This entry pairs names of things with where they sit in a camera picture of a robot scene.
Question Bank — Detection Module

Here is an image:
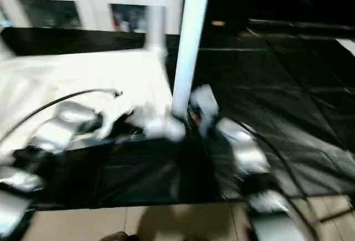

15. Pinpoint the white plastic table top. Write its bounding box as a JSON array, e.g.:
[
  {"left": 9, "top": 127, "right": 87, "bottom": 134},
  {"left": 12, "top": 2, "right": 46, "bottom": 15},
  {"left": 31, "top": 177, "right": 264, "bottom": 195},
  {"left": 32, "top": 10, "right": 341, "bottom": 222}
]
[{"left": 0, "top": 47, "right": 187, "bottom": 158}]

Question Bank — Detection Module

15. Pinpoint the black stand foot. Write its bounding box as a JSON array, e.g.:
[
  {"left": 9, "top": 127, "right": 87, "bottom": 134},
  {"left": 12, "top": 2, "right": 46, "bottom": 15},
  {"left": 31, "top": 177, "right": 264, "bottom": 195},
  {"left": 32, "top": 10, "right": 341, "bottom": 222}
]
[{"left": 322, "top": 208, "right": 355, "bottom": 223}]

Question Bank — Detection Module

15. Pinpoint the black work mat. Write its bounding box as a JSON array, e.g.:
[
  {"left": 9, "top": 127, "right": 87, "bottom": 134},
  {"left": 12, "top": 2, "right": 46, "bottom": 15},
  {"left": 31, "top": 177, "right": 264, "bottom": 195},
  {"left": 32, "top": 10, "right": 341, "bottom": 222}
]
[{"left": 0, "top": 26, "right": 355, "bottom": 211}]

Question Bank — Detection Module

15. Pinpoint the white glass door cabinet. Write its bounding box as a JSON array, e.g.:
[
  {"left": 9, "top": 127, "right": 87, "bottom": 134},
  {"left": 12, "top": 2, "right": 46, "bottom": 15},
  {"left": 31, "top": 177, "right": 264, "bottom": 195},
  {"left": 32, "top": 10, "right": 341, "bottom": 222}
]
[{"left": 0, "top": 0, "right": 186, "bottom": 35}]

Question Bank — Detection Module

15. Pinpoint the white plastic table leg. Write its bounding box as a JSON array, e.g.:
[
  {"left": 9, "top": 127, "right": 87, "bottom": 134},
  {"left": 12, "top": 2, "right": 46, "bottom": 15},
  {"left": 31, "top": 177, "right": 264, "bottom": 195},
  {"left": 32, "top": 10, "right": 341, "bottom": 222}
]
[
  {"left": 170, "top": 0, "right": 214, "bottom": 121},
  {"left": 145, "top": 0, "right": 168, "bottom": 59}
]

